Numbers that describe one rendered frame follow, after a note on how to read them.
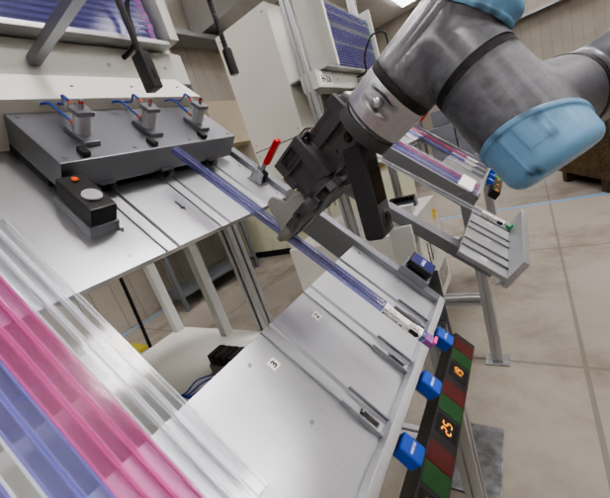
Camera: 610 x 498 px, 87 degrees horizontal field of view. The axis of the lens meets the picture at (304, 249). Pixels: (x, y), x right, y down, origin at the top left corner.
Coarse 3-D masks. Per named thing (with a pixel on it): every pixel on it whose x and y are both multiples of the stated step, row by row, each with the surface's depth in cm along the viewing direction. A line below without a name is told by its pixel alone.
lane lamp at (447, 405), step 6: (444, 396) 47; (444, 402) 46; (450, 402) 47; (444, 408) 45; (450, 408) 46; (456, 408) 46; (462, 408) 47; (450, 414) 45; (456, 414) 45; (462, 414) 46; (456, 420) 45
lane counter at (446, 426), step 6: (438, 414) 44; (438, 420) 44; (444, 420) 44; (438, 426) 43; (444, 426) 43; (450, 426) 44; (456, 426) 44; (444, 432) 43; (450, 432) 43; (456, 432) 43; (450, 438) 42; (456, 438) 43
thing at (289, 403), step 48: (336, 288) 54; (384, 288) 59; (288, 336) 43; (336, 336) 46; (384, 336) 50; (240, 384) 36; (288, 384) 38; (336, 384) 41; (384, 384) 43; (240, 432) 32; (288, 432) 34; (336, 432) 36; (288, 480) 31; (336, 480) 33
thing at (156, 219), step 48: (0, 192) 43; (48, 192) 46; (144, 192) 53; (192, 192) 58; (240, 192) 64; (48, 240) 40; (96, 240) 43; (144, 240) 46; (192, 240) 50; (96, 288) 39
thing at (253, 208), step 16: (192, 160) 53; (208, 176) 52; (224, 192) 51; (256, 208) 50; (272, 224) 49; (288, 240) 48; (304, 240) 48; (320, 256) 47; (336, 272) 46; (352, 288) 46; (384, 304) 44; (432, 336) 43
